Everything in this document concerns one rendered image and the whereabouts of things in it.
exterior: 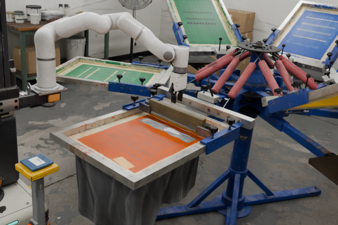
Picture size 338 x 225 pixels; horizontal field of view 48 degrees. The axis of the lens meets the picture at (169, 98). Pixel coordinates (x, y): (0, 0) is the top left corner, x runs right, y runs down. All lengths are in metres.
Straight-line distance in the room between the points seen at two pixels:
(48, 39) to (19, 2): 3.77
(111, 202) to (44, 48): 0.81
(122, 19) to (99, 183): 0.80
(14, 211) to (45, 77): 0.97
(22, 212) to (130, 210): 1.00
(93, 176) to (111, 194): 0.13
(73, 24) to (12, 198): 1.30
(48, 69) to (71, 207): 1.37
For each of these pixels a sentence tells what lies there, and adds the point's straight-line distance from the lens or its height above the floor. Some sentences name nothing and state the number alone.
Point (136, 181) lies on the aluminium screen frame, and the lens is 1.52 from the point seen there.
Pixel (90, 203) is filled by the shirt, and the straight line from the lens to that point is 2.02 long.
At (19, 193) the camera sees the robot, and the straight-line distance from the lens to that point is 2.77.
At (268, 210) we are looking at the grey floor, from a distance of 3.26.
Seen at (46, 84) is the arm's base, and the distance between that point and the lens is 2.02.
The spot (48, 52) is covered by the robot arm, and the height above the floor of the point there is 1.33.
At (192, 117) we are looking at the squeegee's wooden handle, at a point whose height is 1.05.
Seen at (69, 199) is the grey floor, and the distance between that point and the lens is 3.15.
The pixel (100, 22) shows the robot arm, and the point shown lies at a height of 1.50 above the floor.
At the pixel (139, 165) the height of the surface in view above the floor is 0.96.
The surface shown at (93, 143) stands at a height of 0.96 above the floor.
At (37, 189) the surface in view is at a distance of 1.76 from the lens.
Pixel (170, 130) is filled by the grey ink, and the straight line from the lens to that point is 2.02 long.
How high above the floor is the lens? 1.81
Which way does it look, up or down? 20 degrees down
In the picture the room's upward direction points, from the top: 5 degrees clockwise
